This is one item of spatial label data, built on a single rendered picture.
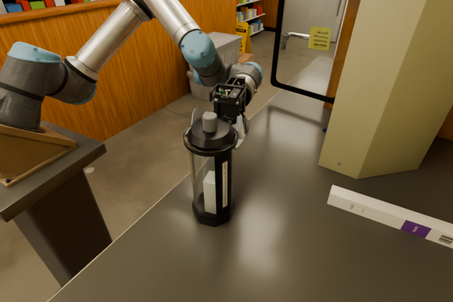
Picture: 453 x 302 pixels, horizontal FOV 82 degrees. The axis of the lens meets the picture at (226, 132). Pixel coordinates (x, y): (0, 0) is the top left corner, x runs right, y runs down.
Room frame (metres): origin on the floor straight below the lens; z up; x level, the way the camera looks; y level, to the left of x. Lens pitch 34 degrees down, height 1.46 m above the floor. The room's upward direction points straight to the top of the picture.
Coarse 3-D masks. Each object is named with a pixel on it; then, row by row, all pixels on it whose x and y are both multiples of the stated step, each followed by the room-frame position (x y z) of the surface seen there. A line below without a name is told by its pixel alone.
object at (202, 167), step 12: (192, 144) 0.39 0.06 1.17; (228, 144) 0.39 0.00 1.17; (192, 156) 0.40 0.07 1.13; (204, 156) 0.38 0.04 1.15; (192, 168) 0.40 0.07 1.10; (204, 168) 0.38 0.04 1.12; (192, 180) 0.41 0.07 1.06; (204, 180) 0.38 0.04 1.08; (204, 192) 0.38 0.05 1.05; (204, 204) 0.38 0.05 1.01; (216, 216) 0.38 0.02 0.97
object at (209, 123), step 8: (208, 112) 0.43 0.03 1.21; (208, 120) 0.41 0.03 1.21; (216, 120) 0.42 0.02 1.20; (192, 128) 0.42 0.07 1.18; (200, 128) 0.42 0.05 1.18; (208, 128) 0.41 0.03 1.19; (216, 128) 0.42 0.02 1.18; (224, 128) 0.42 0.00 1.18; (192, 136) 0.40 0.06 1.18; (200, 136) 0.40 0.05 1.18; (208, 136) 0.40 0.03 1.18; (216, 136) 0.40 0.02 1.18; (224, 136) 0.40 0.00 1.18; (232, 136) 0.41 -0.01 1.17; (200, 144) 0.38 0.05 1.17; (208, 144) 0.38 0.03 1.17; (216, 144) 0.38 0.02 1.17; (224, 144) 0.39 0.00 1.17
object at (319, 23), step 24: (288, 0) 1.02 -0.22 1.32; (312, 0) 0.97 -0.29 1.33; (336, 0) 0.92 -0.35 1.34; (360, 0) 0.87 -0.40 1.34; (288, 24) 1.02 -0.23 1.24; (312, 24) 0.96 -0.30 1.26; (336, 24) 0.91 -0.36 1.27; (288, 48) 1.01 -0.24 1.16; (312, 48) 0.95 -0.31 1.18; (336, 48) 0.90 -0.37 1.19; (288, 72) 1.00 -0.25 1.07; (312, 72) 0.94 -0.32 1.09; (336, 72) 0.88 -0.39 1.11
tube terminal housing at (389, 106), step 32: (384, 0) 0.57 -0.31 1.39; (416, 0) 0.54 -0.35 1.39; (448, 0) 0.54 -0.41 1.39; (352, 32) 0.59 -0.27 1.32; (384, 32) 0.56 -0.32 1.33; (416, 32) 0.53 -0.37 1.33; (448, 32) 0.55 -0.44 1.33; (352, 64) 0.58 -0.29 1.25; (384, 64) 0.55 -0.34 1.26; (416, 64) 0.54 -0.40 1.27; (448, 64) 0.55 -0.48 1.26; (352, 96) 0.57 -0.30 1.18; (384, 96) 0.53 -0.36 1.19; (416, 96) 0.54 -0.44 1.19; (448, 96) 0.56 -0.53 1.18; (352, 128) 0.56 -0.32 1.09; (384, 128) 0.53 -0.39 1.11; (416, 128) 0.55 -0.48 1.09; (320, 160) 0.59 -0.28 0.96; (352, 160) 0.54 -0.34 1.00; (384, 160) 0.54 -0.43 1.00; (416, 160) 0.57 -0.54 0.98
